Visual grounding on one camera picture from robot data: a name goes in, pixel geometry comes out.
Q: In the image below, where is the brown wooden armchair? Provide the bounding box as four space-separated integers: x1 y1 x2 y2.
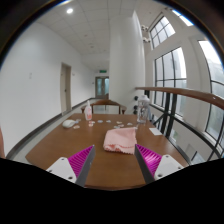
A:
80 98 128 115

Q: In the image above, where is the beige single door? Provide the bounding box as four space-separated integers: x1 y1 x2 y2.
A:
60 62 72 114

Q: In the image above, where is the pink terry towel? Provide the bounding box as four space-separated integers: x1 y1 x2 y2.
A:
102 127 138 155

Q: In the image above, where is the wide black framed window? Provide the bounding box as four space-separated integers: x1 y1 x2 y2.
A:
198 39 224 144

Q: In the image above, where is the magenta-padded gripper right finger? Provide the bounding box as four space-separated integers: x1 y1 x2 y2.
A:
134 143 185 185

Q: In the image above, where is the wooden handrail black bar railing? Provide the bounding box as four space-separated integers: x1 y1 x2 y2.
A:
133 86 224 161

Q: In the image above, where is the clear plastic water bottle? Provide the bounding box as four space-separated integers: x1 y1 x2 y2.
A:
136 94 152 125

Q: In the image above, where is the small arched upper window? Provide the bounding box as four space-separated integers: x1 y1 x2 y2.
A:
148 15 177 49

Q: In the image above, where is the grey glazed double door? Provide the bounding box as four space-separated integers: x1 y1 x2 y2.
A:
95 76 110 99

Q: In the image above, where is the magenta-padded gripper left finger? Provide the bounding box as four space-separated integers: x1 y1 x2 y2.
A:
45 144 97 188

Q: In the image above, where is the tall black framed window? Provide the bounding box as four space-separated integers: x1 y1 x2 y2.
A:
153 46 188 118

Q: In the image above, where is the white paper card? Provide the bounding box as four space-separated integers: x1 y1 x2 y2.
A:
149 127 163 136

